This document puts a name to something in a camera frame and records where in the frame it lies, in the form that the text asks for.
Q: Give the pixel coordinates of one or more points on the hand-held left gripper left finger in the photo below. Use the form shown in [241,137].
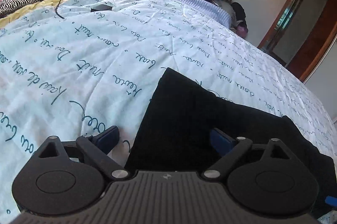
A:
[109,136]

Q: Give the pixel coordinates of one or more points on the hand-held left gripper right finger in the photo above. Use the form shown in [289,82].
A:
[222,141]

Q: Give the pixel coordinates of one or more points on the black pants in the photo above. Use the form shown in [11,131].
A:
[184,113]

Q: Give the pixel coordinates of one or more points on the script printed bed cover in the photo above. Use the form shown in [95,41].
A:
[79,55]

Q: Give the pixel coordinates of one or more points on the purple cloth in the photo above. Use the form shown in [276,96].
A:
[242,30]

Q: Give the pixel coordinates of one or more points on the wooden door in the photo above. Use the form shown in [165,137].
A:
[316,29]

